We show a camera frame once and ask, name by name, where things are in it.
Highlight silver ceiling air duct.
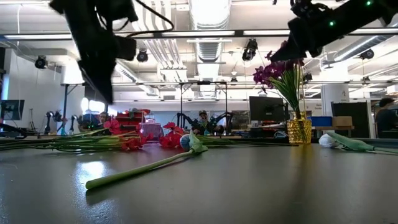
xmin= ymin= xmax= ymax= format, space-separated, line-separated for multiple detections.
xmin=188 ymin=0 xmax=233 ymax=99

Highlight white tulip green stem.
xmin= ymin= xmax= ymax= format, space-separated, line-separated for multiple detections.
xmin=85 ymin=129 xmax=210 ymax=190
xmin=318 ymin=131 xmax=398 ymax=156

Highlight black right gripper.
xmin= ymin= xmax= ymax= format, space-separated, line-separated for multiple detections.
xmin=269 ymin=6 xmax=346 ymax=62

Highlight red shelving rack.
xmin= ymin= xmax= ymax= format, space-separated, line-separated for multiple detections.
xmin=114 ymin=108 xmax=146 ymax=133

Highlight red flower bunch long stems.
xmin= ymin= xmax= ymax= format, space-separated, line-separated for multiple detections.
xmin=0 ymin=119 xmax=155 ymax=154

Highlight blue plastic bin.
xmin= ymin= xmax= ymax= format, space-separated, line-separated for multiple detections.
xmin=310 ymin=116 xmax=333 ymax=127

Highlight person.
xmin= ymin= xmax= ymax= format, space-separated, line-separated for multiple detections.
xmin=96 ymin=111 xmax=109 ymax=125
xmin=198 ymin=109 xmax=211 ymax=127
xmin=375 ymin=97 xmax=398 ymax=139

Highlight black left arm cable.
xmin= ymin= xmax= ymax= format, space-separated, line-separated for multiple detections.
xmin=124 ymin=0 xmax=175 ymax=39

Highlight pink glass vase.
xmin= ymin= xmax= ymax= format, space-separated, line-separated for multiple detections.
xmin=138 ymin=118 xmax=165 ymax=144

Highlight red flower bunch grassy leaves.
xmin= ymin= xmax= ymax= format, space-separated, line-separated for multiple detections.
xmin=158 ymin=121 xmax=295 ymax=149

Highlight yellow glass vase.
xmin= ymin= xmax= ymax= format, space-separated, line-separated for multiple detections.
xmin=286 ymin=111 xmax=313 ymax=145

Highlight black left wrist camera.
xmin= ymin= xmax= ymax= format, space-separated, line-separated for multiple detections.
xmin=115 ymin=35 xmax=138 ymax=62

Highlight black partition screen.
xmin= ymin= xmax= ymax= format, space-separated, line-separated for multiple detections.
xmin=330 ymin=101 xmax=368 ymax=138

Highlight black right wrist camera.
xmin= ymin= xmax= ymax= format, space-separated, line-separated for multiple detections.
xmin=290 ymin=0 xmax=330 ymax=18

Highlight black computer monitor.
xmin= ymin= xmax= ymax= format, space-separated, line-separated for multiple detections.
xmin=248 ymin=95 xmax=286 ymax=123
xmin=0 ymin=99 xmax=25 ymax=122

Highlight black overhead rig frame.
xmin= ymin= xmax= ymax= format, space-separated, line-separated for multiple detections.
xmin=178 ymin=80 xmax=229 ymax=123
xmin=62 ymin=80 xmax=110 ymax=124

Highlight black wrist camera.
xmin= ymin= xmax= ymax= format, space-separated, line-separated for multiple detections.
xmin=290 ymin=0 xmax=330 ymax=18
xmin=115 ymin=35 xmax=138 ymax=62

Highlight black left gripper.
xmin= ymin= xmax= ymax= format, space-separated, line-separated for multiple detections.
xmin=63 ymin=12 xmax=119 ymax=105

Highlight cardboard box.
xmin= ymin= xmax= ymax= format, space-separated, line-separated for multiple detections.
xmin=331 ymin=115 xmax=353 ymax=128

